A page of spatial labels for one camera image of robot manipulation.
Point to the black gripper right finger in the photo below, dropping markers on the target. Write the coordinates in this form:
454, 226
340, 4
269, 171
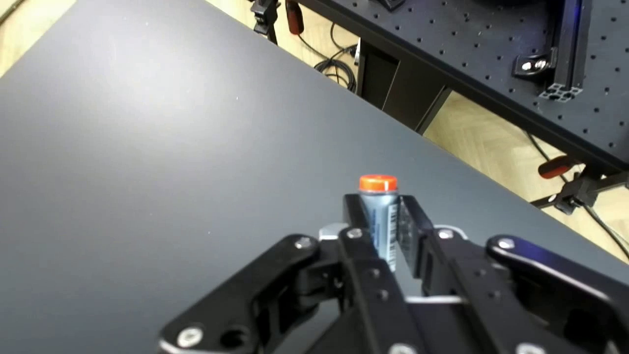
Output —
497, 287

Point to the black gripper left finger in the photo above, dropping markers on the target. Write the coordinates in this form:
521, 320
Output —
366, 287

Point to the marker with red cap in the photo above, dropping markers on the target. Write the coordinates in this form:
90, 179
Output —
379, 216

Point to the black perforated breadboard table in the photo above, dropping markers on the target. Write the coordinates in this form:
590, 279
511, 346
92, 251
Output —
472, 51

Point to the black aluminium extrusion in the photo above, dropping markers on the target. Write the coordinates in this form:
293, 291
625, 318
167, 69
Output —
568, 45

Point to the small black corner bracket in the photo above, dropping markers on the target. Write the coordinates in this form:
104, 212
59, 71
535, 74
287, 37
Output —
531, 65

